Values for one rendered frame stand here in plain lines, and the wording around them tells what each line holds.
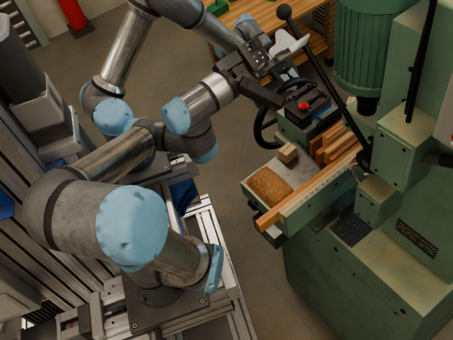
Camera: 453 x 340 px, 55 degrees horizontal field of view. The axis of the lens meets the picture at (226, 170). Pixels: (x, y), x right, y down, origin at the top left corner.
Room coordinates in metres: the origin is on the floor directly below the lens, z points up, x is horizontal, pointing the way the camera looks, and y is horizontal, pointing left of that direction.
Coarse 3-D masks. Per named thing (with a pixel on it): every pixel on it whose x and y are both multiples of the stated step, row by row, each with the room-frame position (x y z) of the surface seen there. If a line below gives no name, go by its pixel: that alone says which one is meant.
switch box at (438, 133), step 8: (448, 88) 0.43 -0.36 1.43; (448, 96) 0.42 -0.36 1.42; (448, 104) 0.42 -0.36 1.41; (440, 112) 0.43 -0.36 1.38; (448, 112) 0.41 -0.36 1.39; (440, 120) 0.42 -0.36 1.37; (448, 120) 0.41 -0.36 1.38; (440, 128) 0.42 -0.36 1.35; (448, 128) 0.41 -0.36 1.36; (440, 136) 0.41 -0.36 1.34; (448, 136) 0.40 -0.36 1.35; (448, 144) 0.40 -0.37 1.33
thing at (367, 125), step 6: (354, 102) 0.79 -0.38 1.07; (348, 108) 0.77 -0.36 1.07; (354, 108) 0.76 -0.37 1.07; (378, 108) 0.74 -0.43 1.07; (354, 114) 0.74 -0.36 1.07; (354, 120) 0.74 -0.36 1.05; (360, 120) 0.72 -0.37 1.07; (366, 120) 0.71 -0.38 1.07; (372, 120) 0.71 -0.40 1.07; (348, 126) 0.75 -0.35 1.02; (360, 126) 0.72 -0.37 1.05; (366, 126) 0.70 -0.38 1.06; (372, 126) 0.69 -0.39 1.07; (366, 132) 0.70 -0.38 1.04; (372, 132) 0.68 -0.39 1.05
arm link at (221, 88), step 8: (208, 80) 0.72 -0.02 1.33; (216, 80) 0.71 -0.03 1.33; (224, 80) 0.71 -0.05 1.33; (216, 88) 0.70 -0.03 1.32; (224, 88) 0.70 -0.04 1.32; (232, 88) 0.71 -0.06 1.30; (216, 96) 0.69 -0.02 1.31; (224, 96) 0.69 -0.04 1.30; (232, 96) 0.69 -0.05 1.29; (224, 104) 0.69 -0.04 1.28
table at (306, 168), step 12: (276, 132) 0.93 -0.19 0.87; (300, 144) 0.83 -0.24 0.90; (276, 156) 0.81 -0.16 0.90; (300, 156) 0.79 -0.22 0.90; (276, 168) 0.77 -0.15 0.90; (288, 168) 0.76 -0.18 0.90; (300, 168) 0.75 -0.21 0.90; (312, 168) 0.73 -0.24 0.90; (288, 180) 0.72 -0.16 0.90; (300, 180) 0.70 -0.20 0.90; (348, 180) 0.66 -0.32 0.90; (252, 192) 0.71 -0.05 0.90; (336, 192) 0.64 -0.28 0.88; (264, 204) 0.66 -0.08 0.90; (324, 204) 0.62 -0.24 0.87; (312, 216) 0.60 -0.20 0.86; (288, 228) 0.57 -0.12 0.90; (300, 228) 0.59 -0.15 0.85
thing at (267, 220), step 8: (344, 152) 0.73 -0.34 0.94; (352, 152) 0.72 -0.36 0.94; (336, 160) 0.71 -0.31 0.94; (328, 168) 0.69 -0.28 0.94; (320, 176) 0.67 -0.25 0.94; (304, 184) 0.66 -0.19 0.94; (296, 192) 0.64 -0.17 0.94; (288, 200) 0.62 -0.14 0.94; (272, 208) 0.61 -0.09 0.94; (264, 216) 0.60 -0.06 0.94; (272, 216) 0.59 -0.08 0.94; (256, 224) 0.59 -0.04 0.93; (264, 224) 0.58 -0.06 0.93; (272, 224) 0.59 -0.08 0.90
